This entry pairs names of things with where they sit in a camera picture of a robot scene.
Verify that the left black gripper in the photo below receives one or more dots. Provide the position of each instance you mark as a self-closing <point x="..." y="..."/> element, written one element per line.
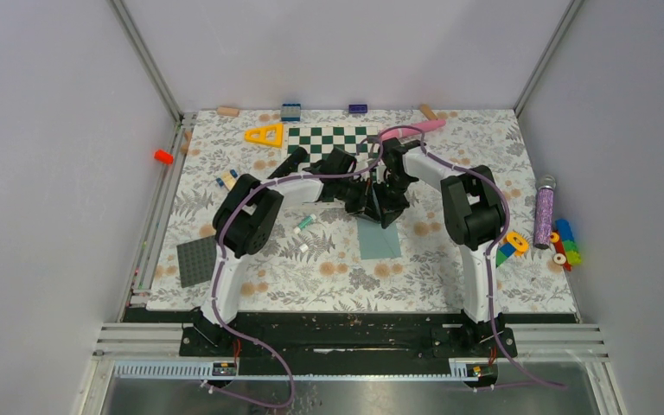
<point x="365" y="202"/>

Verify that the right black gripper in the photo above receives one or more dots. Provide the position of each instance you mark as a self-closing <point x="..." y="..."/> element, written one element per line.
<point x="390" y="211"/>

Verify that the grey-blue envelope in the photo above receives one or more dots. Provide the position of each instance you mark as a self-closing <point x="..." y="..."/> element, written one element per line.
<point x="377" y="242"/>

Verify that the small green white peg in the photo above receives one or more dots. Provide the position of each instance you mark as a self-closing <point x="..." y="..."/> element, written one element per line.
<point x="304" y="223"/>

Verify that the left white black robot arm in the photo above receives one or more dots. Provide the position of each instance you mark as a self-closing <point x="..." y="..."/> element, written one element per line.
<point x="246" y="218"/>

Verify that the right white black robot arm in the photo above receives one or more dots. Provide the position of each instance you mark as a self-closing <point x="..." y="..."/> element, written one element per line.
<point x="474" y="216"/>

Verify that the floral patterned table mat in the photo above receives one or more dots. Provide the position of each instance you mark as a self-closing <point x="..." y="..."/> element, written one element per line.
<point x="331" y="275"/>

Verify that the pink toy microphone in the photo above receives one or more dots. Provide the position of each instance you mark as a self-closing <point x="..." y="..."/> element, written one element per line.
<point x="412" y="130"/>

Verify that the green white chessboard mat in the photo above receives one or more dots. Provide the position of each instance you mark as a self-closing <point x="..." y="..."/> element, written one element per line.
<point x="319" y="140"/>

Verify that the black silver microphone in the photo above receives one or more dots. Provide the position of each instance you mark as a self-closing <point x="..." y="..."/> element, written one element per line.
<point x="290" y="164"/>

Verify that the purple lego brick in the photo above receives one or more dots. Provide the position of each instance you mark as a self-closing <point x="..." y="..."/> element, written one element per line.
<point x="358" y="108"/>

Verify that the right wooden cylinder peg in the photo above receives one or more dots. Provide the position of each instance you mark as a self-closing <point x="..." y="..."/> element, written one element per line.
<point x="427" y="112"/>

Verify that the wooden cylinder peg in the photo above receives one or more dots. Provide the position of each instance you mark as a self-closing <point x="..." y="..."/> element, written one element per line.
<point x="427" y="112"/>
<point x="227" y="111"/>

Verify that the yellow triangle toy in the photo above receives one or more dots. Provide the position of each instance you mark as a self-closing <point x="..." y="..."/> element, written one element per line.
<point x="269" y="135"/>

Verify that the blue grey lego brick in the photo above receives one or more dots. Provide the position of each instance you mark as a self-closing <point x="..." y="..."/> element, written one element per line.
<point x="290" y="112"/>

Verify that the wooden toy car blue wheels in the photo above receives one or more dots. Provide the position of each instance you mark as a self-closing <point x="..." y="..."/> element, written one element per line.
<point x="227" y="179"/>

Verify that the purple glitter microphone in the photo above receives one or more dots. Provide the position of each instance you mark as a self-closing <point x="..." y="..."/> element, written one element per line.
<point x="544" y="204"/>

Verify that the left wooden cylinder peg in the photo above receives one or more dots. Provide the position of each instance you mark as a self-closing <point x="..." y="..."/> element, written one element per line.
<point x="227" y="111"/>

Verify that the grey lego baseplate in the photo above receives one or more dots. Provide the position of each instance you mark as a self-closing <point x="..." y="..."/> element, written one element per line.
<point x="196" y="261"/>

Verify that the colourful block toy pile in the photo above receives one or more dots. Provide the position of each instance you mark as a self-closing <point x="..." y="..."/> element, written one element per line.
<point x="562" y="238"/>

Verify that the orange red small cylinder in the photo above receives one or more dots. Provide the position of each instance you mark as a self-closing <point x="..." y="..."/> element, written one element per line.
<point x="164" y="157"/>

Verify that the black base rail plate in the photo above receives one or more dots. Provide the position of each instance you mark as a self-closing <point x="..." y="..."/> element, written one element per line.
<point x="338" y="343"/>

